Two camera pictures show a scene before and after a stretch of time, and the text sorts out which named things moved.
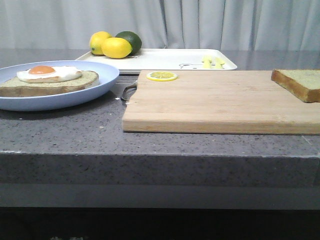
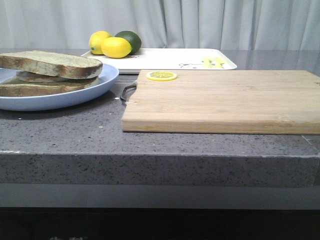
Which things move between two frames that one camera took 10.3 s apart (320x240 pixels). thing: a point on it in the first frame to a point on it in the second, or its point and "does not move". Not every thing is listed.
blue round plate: [108, 76] does not move
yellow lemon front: [116, 47] does not move
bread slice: [304, 83] to [51, 63]
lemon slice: [161, 76] does not move
